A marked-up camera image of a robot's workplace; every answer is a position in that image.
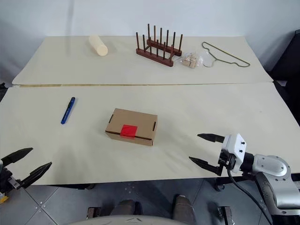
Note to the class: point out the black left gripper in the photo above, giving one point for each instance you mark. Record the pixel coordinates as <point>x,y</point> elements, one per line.
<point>7,181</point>

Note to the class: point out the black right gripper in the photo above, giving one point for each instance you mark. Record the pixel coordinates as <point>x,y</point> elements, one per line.
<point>226,160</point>

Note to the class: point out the blue pen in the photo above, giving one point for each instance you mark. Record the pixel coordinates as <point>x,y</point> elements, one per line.
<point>68,111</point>

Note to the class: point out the brown cardboard box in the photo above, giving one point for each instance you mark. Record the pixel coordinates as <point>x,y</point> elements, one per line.
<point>131,117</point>

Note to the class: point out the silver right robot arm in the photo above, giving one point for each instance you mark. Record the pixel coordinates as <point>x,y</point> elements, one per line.
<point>272,166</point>

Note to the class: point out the black table caster wheel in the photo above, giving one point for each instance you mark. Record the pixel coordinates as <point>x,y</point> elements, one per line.
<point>219,186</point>

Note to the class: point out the dark rounded brown shape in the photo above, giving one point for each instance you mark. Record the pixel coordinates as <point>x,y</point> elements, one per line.
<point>184,208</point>
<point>124,209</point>

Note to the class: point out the red tape patch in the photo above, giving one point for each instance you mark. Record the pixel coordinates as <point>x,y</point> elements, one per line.
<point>128,130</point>

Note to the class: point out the clear bag of wooden blocks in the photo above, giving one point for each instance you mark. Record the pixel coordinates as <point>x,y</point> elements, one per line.
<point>189,61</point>

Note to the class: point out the dark wooden peg rack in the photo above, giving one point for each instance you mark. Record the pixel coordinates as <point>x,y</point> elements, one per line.
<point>152,56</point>

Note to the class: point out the cream cylinder roll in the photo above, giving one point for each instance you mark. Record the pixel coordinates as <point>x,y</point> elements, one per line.
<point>98,45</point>

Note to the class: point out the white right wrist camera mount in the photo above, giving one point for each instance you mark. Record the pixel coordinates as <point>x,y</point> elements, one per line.
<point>236,145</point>

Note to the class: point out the dark metal foot bracket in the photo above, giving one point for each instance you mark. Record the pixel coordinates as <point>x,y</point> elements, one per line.
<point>93,213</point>
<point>223,213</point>

